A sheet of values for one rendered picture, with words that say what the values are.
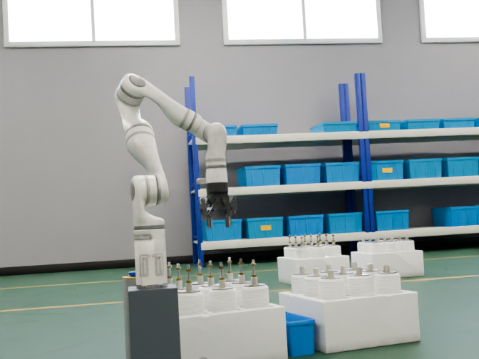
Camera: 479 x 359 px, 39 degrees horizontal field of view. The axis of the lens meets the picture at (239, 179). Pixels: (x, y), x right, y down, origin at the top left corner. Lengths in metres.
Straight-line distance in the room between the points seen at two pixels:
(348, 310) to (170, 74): 5.57
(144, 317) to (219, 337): 0.38
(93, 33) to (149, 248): 5.91
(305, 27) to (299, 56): 0.34
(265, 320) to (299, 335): 0.16
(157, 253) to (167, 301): 0.14
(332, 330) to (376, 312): 0.18
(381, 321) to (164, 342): 0.89
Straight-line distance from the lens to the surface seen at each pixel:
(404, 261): 4.93
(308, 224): 7.05
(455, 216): 7.63
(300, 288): 2.67
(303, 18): 8.08
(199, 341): 2.24
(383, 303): 2.53
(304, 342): 2.42
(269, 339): 2.33
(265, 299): 2.34
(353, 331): 2.48
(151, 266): 1.97
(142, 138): 2.10
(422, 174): 7.51
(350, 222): 7.20
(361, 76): 7.36
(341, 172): 7.18
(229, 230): 6.89
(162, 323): 1.97
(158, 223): 1.98
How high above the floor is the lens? 0.49
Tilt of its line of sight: 3 degrees up
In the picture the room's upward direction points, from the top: 3 degrees counter-clockwise
